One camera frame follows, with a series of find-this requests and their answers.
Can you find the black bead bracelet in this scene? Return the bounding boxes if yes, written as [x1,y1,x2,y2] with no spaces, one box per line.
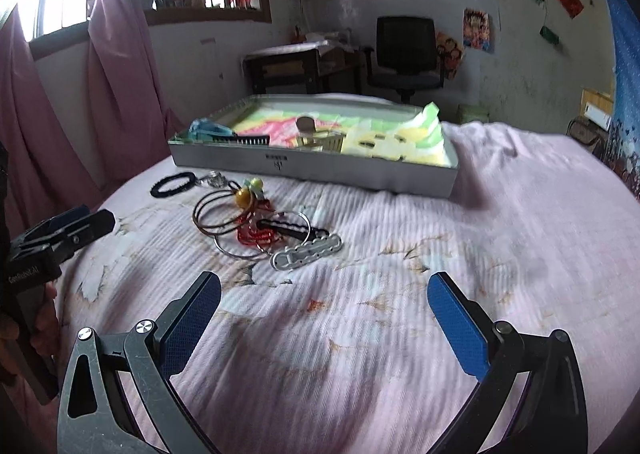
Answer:
[150,171,199,200]

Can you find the brown cord bead necklace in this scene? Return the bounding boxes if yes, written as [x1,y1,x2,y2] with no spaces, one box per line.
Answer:
[192,176,266,238]

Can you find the thin silver bangles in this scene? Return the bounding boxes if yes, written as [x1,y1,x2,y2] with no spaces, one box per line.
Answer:
[213,210,312,261]

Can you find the black wavy hair clip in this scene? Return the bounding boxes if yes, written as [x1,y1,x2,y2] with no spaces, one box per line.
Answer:
[256,219,330,242]

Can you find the silver chain-link hair clip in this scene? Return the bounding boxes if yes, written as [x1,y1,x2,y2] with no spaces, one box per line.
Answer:
[270,234,343,271]

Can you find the cream hair claw clip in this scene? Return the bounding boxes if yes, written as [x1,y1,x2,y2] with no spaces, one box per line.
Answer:
[296,116,345,153]

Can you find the person's left hand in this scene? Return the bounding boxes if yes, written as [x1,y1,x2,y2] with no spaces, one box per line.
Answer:
[1,283,61,356]

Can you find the pink curtain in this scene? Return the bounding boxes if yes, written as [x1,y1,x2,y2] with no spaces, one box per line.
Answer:
[1,0,179,235]

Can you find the light blue watch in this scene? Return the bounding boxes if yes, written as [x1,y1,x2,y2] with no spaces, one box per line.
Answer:
[188,118,236,141]

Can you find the patterned handbag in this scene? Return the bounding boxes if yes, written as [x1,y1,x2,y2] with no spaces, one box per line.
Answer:
[566,116,608,158]

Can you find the blue dotted fabric wardrobe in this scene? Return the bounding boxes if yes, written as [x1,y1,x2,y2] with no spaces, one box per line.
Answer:
[604,0,640,198]

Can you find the colourful cartoon cloth liner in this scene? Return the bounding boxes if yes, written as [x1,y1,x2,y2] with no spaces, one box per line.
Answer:
[207,99,457,168]

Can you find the green plastic stool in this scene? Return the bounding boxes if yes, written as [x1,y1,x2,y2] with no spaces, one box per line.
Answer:
[457,104,490,125]

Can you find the grey shallow cardboard box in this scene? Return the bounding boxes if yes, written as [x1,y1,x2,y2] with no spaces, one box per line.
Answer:
[168,93,459,198]

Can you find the dark wooden desk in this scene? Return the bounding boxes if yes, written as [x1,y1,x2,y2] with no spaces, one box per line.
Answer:
[243,40,362,94]

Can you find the family cartoon poster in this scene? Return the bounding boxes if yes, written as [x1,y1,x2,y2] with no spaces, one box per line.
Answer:
[436,32,464,80]

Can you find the black office chair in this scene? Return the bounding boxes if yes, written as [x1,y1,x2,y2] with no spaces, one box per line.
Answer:
[361,15,446,104]

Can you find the silver crystal ring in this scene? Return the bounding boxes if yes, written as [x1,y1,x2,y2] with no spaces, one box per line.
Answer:
[199,170,231,189]

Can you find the cardboard box by wall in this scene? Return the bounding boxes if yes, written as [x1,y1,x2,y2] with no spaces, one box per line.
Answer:
[580,88,614,131]

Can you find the green tag on wall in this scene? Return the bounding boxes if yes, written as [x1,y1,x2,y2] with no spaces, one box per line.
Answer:
[539,25,560,47]

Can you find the cartoon poster on wall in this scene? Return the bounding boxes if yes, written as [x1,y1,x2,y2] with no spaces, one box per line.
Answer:
[462,9,494,53]

